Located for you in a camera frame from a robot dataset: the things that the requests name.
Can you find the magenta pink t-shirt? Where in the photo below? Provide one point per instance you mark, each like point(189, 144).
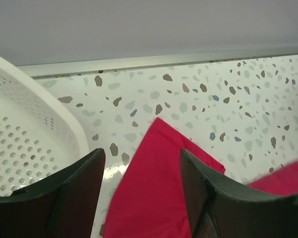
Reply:
point(149, 201)

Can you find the white perforated plastic basket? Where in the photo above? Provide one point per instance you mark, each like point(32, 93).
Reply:
point(39, 136)

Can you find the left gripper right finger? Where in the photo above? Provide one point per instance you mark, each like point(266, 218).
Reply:
point(220, 207)

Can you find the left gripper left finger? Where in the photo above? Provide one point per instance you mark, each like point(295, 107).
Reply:
point(62, 205)

